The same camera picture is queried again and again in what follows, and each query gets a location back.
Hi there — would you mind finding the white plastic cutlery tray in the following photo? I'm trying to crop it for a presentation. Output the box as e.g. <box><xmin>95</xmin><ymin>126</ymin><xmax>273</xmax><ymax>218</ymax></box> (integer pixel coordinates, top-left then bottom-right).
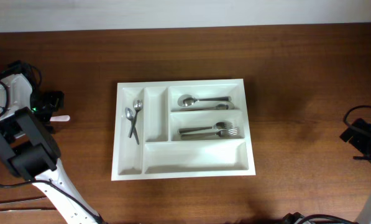
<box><xmin>111</xmin><ymin>79</ymin><xmax>255</xmax><ymax>180</ymax></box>

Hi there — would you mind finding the small steel teaspoon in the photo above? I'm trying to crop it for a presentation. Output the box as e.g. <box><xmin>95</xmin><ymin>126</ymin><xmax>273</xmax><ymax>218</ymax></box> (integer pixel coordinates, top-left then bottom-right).
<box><xmin>125</xmin><ymin>107</ymin><xmax>140</xmax><ymax>145</ymax></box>
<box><xmin>133</xmin><ymin>100</ymin><xmax>143</xmax><ymax>126</ymax></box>

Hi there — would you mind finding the pink plastic knife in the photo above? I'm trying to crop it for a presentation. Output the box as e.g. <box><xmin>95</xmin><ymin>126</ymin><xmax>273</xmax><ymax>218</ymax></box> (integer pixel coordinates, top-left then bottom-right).
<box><xmin>50</xmin><ymin>115</ymin><xmax>71</xmax><ymax>122</ymax></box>

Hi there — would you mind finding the steel fork top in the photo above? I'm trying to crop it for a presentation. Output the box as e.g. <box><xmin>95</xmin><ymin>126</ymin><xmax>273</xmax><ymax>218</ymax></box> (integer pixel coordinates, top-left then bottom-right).
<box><xmin>180</xmin><ymin>128</ymin><xmax>240</xmax><ymax>140</ymax></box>

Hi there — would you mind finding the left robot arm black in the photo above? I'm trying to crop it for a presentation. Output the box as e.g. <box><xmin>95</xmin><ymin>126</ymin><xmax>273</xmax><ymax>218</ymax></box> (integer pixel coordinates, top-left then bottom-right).
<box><xmin>0</xmin><ymin>60</ymin><xmax>105</xmax><ymax>223</ymax></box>

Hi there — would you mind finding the large steel spoon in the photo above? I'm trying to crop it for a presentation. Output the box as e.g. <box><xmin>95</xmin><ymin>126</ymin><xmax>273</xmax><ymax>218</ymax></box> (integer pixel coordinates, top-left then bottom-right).
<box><xmin>177</xmin><ymin>95</ymin><xmax>232</xmax><ymax>107</ymax></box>
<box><xmin>180</xmin><ymin>101</ymin><xmax>235</xmax><ymax>111</ymax></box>

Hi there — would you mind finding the steel fork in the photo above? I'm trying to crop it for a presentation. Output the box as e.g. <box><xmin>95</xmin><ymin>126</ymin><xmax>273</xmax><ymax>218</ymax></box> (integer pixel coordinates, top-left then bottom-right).
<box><xmin>180</xmin><ymin>128</ymin><xmax>240</xmax><ymax>140</ymax></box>
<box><xmin>178</xmin><ymin>121</ymin><xmax>234</xmax><ymax>134</ymax></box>

